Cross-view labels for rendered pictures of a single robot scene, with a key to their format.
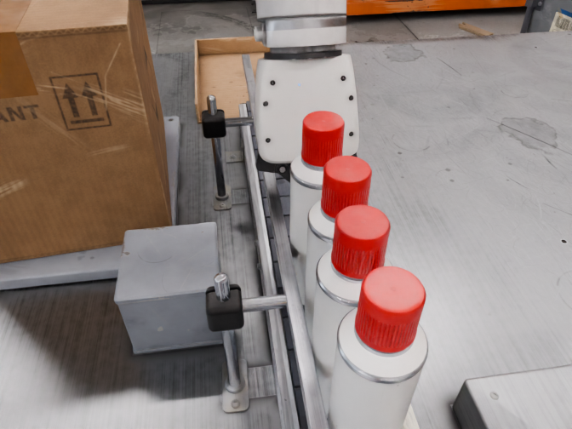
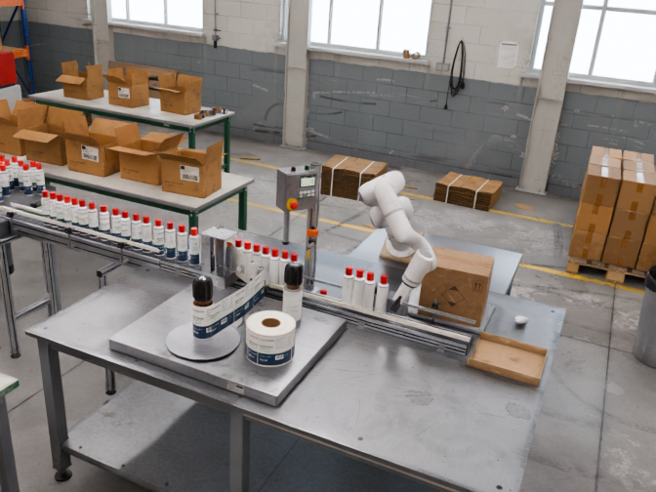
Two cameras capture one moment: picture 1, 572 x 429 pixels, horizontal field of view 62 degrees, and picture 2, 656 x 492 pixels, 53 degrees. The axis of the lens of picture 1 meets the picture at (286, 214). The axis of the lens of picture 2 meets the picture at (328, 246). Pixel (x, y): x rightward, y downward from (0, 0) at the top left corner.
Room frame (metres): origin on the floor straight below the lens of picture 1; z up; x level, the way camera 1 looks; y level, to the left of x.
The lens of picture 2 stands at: (1.50, -2.49, 2.38)
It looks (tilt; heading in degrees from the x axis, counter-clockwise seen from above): 23 degrees down; 121
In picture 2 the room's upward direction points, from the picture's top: 4 degrees clockwise
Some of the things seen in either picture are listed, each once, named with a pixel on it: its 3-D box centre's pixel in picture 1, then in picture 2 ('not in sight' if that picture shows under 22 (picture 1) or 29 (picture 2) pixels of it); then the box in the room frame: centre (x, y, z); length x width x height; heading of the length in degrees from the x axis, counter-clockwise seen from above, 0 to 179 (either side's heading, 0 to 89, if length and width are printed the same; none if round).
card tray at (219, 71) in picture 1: (260, 72); (508, 356); (0.93, 0.05, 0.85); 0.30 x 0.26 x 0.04; 8
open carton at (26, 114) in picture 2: not in sight; (13, 127); (-3.45, 0.64, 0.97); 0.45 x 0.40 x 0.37; 101
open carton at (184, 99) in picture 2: not in sight; (178, 94); (-3.60, 2.67, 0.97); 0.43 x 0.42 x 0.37; 95
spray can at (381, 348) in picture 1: (370, 390); (348, 286); (0.16, -0.06, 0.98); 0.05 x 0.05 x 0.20
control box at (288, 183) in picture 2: not in sight; (297, 188); (-0.18, -0.02, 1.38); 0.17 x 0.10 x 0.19; 63
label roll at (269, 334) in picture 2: not in sight; (270, 338); (0.13, -0.61, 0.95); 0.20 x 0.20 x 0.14
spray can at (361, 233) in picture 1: (348, 324); (358, 289); (0.21, -0.05, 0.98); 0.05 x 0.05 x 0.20
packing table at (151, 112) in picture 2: not in sight; (132, 138); (-4.22, 2.56, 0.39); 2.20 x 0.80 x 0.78; 9
